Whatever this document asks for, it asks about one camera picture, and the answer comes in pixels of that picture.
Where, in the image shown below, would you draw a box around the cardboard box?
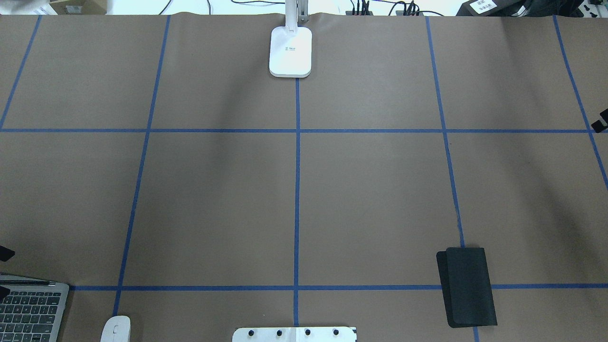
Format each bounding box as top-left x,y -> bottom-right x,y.
48,0 -> 108,15

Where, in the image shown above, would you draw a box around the black cables on desk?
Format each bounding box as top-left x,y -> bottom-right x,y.
159,0 -> 445,17

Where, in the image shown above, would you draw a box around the white desk lamp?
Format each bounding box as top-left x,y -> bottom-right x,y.
268,0 -> 313,78

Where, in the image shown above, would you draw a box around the grey laptop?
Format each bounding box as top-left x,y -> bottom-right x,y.
0,274 -> 70,342

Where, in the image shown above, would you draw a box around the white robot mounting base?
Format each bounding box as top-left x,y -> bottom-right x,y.
232,326 -> 358,342

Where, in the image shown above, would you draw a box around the white computer mouse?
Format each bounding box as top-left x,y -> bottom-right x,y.
100,315 -> 131,342

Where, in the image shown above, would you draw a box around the black device with label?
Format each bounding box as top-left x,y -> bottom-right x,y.
456,0 -> 531,17

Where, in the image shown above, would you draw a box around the black mouse pad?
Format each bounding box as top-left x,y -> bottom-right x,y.
435,247 -> 498,328

